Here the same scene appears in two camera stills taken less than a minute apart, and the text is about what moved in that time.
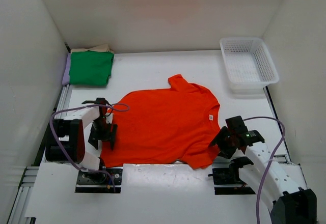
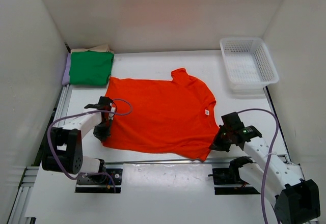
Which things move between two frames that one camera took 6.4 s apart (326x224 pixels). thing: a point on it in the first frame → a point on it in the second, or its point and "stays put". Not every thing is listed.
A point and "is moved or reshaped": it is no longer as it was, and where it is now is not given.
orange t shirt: (176, 123) is moved or reshaped
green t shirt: (90, 68) stays put
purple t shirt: (65, 80) stays put
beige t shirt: (105, 48) stays put
